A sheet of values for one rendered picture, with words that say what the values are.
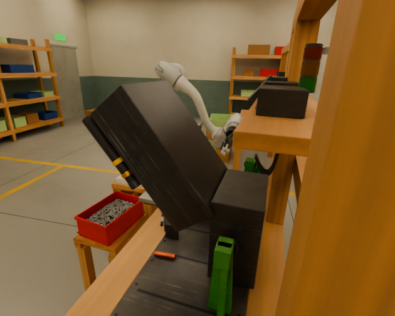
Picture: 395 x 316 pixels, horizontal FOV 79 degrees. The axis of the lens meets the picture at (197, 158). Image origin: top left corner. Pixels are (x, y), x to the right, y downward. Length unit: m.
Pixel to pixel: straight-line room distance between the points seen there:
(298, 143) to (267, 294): 0.68
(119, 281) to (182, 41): 7.93
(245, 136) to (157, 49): 8.31
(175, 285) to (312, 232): 0.81
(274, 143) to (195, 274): 0.69
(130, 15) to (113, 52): 1.32
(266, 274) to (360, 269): 0.86
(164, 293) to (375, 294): 0.79
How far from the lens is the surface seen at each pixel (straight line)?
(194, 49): 8.39
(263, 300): 1.04
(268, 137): 0.52
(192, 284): 1.02
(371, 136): 0.22
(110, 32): 9.54
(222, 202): 0.83
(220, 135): 1.63
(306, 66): 0.81
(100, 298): 1.03
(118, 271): 1.09
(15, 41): 7.03
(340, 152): 0.22
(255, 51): 7.63
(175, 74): 1.63
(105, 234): 1.33
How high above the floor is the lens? 1.67
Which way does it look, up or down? 21 degrees down
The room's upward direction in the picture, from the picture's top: 2 degrees clockwise
